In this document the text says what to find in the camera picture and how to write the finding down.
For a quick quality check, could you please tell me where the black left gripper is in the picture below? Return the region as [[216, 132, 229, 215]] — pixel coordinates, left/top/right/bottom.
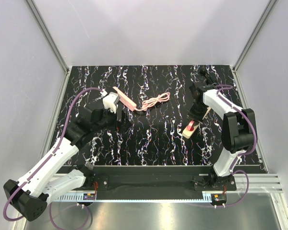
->
[[93, 104, 132, 134]]

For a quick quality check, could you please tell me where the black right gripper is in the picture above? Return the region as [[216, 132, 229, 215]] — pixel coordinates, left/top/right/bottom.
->
[[187, 102, 208, 127]]

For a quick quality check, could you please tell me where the beige red power strip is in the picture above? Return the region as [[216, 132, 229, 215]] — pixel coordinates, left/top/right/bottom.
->
[[182, 107, 211, 139]]

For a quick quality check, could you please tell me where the pink power strip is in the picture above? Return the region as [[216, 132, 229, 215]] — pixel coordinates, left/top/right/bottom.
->
[[113, 86, 137, 111]]

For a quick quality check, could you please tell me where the pink cable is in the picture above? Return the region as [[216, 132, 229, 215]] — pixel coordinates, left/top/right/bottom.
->
[[134, 92, 171, 113]]

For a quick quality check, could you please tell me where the pink square socket adapter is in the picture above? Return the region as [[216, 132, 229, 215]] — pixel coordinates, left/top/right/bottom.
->
[[187, 120, 195, 131]]

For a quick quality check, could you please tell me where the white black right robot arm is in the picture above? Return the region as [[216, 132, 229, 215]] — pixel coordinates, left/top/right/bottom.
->
[[182, 83, 257, 190]]

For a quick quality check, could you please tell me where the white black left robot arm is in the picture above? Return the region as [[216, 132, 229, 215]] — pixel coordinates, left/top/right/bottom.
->
[[3, 109, 130, 221]]

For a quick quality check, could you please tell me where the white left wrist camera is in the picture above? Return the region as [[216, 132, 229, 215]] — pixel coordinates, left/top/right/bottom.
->
[[103, 92, 120, 114]]

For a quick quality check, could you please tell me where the black power cord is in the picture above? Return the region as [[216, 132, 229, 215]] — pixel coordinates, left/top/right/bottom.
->
[[198, 68, 219, 86]]

